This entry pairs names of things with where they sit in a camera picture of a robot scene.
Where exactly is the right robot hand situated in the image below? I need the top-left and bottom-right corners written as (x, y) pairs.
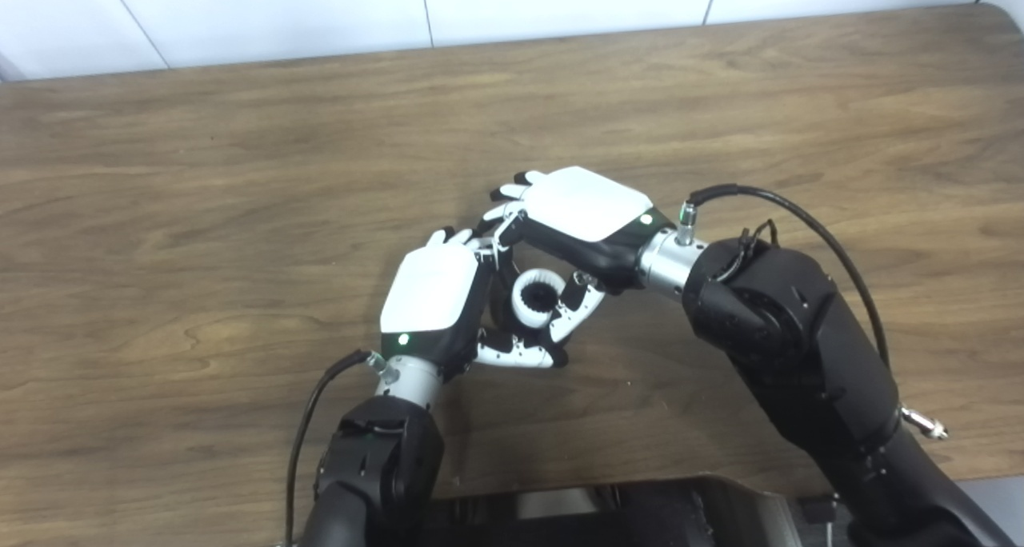
top-left (482, 166), bottom-right (677, 344)

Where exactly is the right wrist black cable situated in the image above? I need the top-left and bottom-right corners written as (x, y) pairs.
top-left (676, 183), bottom-right (949, 440)

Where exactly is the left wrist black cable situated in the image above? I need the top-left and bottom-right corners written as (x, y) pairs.
top-left (284, 349), bottom-right (398, 547)

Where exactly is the black robot torso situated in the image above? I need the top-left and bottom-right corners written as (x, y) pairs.
top-left (416, 475), bottom-right (849, 547)

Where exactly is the thin wire on right arm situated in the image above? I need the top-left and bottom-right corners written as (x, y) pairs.
top-left (732, 219), bottom-right (781, 254)

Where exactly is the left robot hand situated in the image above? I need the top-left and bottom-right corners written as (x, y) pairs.
top-left (379, 227), bottom-right (570, 381)

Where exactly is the white ring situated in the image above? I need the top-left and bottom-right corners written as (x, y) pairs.
top-left (512, 268), bottom-right (569, 329)

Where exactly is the round black part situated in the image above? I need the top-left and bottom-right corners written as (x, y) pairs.
top-left (488, 259), bottom-right (562, 348)

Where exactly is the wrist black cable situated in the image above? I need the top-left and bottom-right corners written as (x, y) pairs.
top-left (676, 183), bottom-right (949, 440)
top-left (284, 349), bottom-right (398, 547)

